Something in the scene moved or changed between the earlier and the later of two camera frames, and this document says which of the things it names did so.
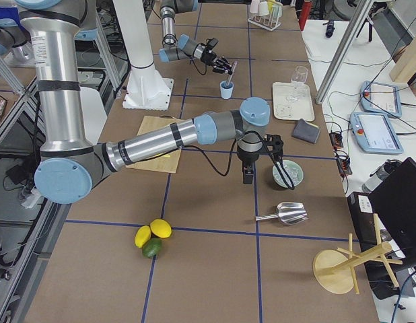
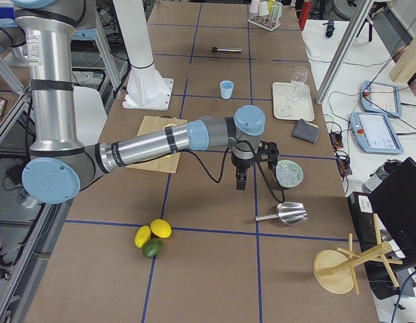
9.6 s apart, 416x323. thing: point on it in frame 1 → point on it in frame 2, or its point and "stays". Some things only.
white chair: [94, 116] stays
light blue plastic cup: [226, 91] stays
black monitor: [398, 198] stays
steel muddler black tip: [232, 70] → [226, 50]
